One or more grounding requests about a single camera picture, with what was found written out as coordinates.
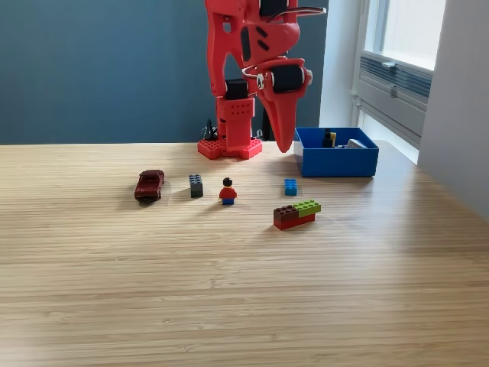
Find blue plastic bin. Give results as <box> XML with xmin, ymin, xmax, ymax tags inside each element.
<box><xmin>293</xmin><ymin>126</ymin><xmax>380</xmax><ymax>178</ymax></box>

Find black chair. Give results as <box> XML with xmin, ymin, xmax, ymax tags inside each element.
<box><xmin>261</xmin><ymin>95</ymin><xmax>297</xmax><ymax>141</ymax></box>

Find black clamp behind base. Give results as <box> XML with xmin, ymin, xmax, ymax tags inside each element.
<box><xmin>201</xmin><ymin>118</ymin><xmax>220</xmax><ymax>141</ymax></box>

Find toy figure with red shirt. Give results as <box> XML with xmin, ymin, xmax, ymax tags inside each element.
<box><xmin>219</xmin><ymin>177</ymin><xmax>238</xmax><ymax>206</ymax></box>

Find brown green red brick stack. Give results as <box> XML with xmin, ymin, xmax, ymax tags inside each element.
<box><xmin>273</xmin><ymin>199</ymin><xmax>322</xmax><ymax>232</ymax></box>

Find dark grey brick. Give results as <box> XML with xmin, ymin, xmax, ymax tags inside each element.
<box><xmin>188</xmin><ymin>173</ymin><xmax>205</xmax><ymax>199</ymax></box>

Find grey window vent unit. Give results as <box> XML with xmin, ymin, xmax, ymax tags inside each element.
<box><xmin>357</xmin><ymin>53</ymin><xmax>433</xmax><ymax>145</ymax></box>

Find dark red toy car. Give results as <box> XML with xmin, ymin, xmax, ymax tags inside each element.
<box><xmin>134</xmin><ymin>169</ymin><xmax>166</xmax><ymax>203</ymax></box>

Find white window frame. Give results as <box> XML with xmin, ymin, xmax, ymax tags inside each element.
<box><xmin>358</xmin><ymin>0</ymin><xmax>447</xmax><ymax>72</ymax></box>

